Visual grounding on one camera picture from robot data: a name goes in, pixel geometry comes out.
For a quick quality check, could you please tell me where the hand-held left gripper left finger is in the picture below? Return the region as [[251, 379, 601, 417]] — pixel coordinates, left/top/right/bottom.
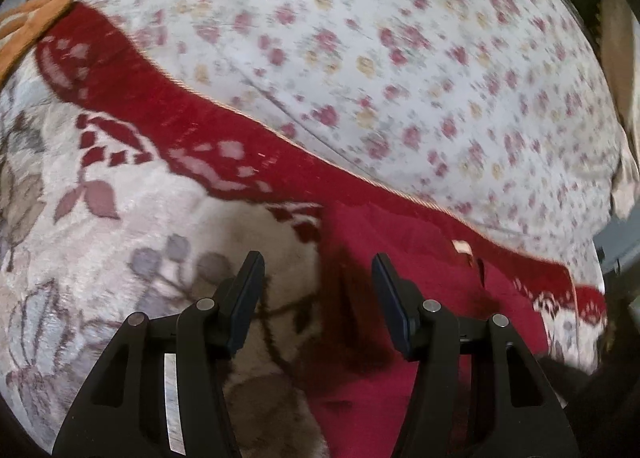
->
[[52, 251, 266, 458]]

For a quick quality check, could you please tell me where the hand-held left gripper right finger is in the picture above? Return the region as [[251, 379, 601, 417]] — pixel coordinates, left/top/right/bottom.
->
[[371, 253, 581, 458]]

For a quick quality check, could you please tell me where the crimson red garment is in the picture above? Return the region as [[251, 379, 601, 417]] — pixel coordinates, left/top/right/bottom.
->
[[300, 202, 557, 458]]

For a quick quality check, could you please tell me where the red and white floral blanket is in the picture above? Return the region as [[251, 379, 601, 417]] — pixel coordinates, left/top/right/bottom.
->
[[0, 3, 608, 458]]

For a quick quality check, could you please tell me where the white small-flower quilt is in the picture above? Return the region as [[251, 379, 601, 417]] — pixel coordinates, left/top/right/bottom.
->
[[75, 0, 628, 289]]

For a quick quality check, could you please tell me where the beige cloth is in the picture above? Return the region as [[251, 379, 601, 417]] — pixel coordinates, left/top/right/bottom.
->
[[597, 0, 640, 221]]

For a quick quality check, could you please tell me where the orange checkered cushion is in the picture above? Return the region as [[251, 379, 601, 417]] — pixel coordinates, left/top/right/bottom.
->
[[0, 0, 79, 85]]

